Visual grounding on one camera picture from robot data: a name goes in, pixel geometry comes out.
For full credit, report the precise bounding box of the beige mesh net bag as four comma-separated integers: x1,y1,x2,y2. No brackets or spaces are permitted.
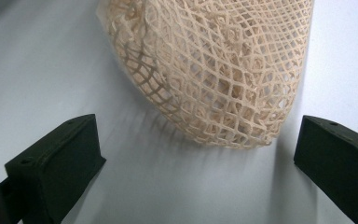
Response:
96,0,315,149

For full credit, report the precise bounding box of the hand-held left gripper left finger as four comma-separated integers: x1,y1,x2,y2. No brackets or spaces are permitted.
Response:
0,113,107,224

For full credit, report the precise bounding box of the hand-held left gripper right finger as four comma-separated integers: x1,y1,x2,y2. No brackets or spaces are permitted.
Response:
293,115,358,224

